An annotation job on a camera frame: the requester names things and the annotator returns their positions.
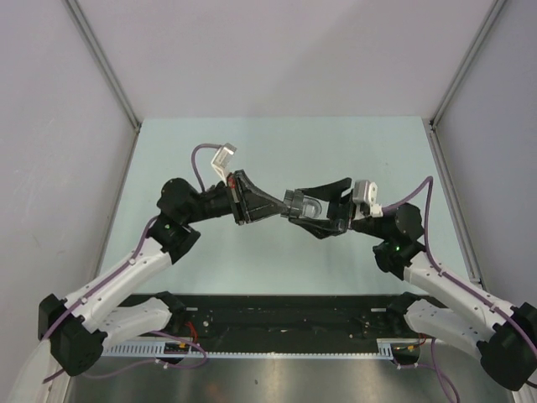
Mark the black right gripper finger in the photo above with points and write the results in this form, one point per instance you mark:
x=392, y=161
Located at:
x=321, y=229
x=334, y=189

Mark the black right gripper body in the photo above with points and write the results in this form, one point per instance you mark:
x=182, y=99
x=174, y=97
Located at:
x=344, y=210

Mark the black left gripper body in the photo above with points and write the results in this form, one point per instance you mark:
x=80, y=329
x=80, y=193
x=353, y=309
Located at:
x=230, y=210

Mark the clear elbow fitting with grey nut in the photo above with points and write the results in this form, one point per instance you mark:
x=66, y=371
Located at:
x=308, y=207

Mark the dark grey threaded ring nut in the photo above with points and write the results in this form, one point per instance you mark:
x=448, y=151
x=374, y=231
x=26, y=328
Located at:
x=293, y=200

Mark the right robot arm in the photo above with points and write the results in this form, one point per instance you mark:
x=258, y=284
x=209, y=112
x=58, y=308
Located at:
x=499, y=334

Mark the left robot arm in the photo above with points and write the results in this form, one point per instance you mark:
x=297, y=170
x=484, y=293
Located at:
x=74, y=325

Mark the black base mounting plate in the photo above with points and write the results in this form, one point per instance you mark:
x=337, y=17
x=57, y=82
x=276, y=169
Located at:
x=293, y=323

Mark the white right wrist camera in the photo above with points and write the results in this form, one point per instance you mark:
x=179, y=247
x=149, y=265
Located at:
x=365, y=199

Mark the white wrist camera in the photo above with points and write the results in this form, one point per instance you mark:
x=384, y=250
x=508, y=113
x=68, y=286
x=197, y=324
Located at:
x=365, y=199
x=221, y=160

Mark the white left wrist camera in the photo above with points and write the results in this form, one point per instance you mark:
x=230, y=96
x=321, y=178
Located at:
x=221, y=160

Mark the white slotted cable duct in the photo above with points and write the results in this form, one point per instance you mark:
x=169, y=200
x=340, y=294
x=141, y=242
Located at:
x=159, y=348

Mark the right aluminium frame post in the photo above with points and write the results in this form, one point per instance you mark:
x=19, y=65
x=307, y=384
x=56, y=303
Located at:
x=470, y=57

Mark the aluminium frame post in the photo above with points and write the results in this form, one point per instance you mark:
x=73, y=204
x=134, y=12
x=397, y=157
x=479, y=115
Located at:
x=103, y=64
x=470, y=57

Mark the left aluminium frame post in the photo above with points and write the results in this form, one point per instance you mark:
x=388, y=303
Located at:
x=103, y=64

